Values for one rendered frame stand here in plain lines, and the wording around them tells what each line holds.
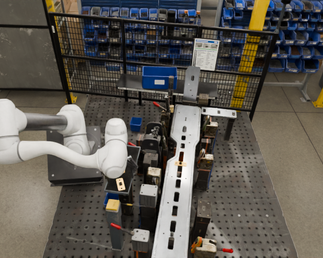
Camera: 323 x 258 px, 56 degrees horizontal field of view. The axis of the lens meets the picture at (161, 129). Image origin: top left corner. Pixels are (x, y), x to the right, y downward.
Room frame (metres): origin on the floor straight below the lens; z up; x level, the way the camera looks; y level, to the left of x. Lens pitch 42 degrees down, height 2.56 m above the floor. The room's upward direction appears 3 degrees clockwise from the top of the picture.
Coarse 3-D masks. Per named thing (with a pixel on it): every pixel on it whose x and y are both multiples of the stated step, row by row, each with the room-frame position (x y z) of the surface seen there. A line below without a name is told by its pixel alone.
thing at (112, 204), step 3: (108, 201) 0.95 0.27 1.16; (111, 201) 0.95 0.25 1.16; (114, 201) 0.95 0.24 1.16; (117, 201) 0.95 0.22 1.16; (108, 204) 0.93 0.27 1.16; (111, 204) 0.93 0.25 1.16; (114, 204) 0.93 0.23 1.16; (117, 204) 0.93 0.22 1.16; (108, 207) 0.91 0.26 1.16; (111, 207) 0.91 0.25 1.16; (114, 207) 0.91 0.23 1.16; (117, 207) 0.91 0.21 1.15
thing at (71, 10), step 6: (66, 0) 4.66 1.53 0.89; (72, 0) 5.12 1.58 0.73; (60, 6) 4.24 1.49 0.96; (66, 6) 4.58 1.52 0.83; (72, 6) 4.82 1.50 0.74; (66, 12) 4.51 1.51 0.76; (72, 12) 4.57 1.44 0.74; (72, 18) 4.35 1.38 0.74; (72, 24) 4.22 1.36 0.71; (78, 24) 4.23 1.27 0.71; (60, 30) 4.60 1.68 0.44; (78, 30) 4.23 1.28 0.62; (60, 36) 4.37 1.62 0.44; (66, 36) 4.38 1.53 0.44; (72, 36) 4.21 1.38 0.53; (72, 42) 4.22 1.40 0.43; (78, 42) 4.23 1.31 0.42; (78, 48) 4.22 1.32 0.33; (78, 60) 4.22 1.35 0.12
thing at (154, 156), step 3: (147, 153) 1.40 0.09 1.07; (150, 153) 1.40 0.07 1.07; (153, 153) 1.40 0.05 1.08; (144, 156) 1.37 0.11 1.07; (147, 156) 1.37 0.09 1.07; (150, 156) 1.37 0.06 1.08; (153, 156) 1.37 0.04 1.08; (156, 156) 1.37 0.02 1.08; (153, 159) 1.34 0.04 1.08; (156, 159) 1.34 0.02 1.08; (153, 162) 1.34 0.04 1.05; (156, 162) 1.34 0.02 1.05; (153, 165) 1.34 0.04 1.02; (156, 165) 1.34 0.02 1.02; (159, 186) 1.41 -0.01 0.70
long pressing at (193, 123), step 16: (176, 112) 1.94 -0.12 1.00; (192, 112) 1.95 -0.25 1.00; (176, 128) 1.74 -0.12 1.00; (192, 128) 1.75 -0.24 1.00; (176, 144) 1.58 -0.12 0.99; (192, 144) 1.58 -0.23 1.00; (176, 160) 1.41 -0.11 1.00; (192, 160) 1.42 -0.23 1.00; (176, 176) 1.27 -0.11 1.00; (192, 176) 1.28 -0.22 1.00; (160, 208) 1.02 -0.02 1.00; (160, 224) 0.92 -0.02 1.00; (176, 224) 0.92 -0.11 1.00; (160, 240) 0.82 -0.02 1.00; (176, 240) 0.83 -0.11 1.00; (160, 256) 0.73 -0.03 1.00; (176, 256) 0.73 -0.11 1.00
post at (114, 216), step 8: (120, 208) 0.95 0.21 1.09; (112, 216) 0.90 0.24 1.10; (120, 216) 0.94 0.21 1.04; (120, 224) 0.94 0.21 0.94; (112, 232) 0.90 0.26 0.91; (120, 232) 0.92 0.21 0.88; (112, 240) 0.90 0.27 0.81; (120, 240) 0.91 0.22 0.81; (112, 248) 0.90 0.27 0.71; (120, 248) 0.90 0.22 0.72
